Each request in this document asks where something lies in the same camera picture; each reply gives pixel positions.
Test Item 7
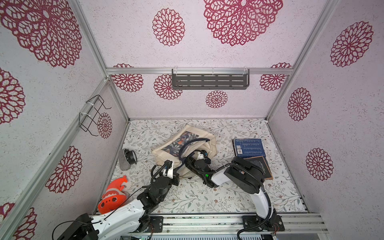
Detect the cream canvas tote bag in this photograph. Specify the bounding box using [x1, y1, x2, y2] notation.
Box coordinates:
[152, 125, 218, 178]

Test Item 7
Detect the blue book with barcode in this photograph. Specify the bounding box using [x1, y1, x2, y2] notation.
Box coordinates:
[232, 139, 266, 159]

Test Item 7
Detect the black orange spine book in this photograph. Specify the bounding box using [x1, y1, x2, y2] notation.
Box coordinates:
[246, 156, 274, 180]

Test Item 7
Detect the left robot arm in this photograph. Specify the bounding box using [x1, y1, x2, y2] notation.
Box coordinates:
[57, 160, 179, 240]

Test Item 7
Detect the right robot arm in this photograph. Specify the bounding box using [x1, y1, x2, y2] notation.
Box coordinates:
[182, 150, 274, 221]

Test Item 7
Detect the red toy figure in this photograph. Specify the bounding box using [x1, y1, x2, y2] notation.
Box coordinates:
[98, 176, 130, 214]

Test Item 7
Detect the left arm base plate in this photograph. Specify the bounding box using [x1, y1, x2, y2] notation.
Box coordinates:
[134, 215, 164, 233]

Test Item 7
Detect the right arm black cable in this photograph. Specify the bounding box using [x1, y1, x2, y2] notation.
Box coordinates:
[185, 154, 274, 240]

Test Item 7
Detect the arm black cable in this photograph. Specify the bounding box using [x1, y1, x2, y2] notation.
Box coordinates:
[185, 154, 274, 240]
[51, 182, 151, 240]

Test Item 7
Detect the grey slotted wall shelf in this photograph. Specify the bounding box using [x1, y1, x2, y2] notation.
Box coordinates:
[171, 69, 250, 90]

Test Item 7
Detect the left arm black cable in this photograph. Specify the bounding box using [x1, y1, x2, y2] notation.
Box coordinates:
[51, 182, 151, 240]

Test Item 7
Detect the black wire wall rack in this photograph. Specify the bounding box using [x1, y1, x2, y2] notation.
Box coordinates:
[78, 95, 111, 137]

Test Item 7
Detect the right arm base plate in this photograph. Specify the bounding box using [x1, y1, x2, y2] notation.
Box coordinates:
[242, 212, 285, 232]

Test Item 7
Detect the aluminium rail frame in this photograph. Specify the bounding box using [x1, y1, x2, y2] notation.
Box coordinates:
[150, 213, 329, 240]

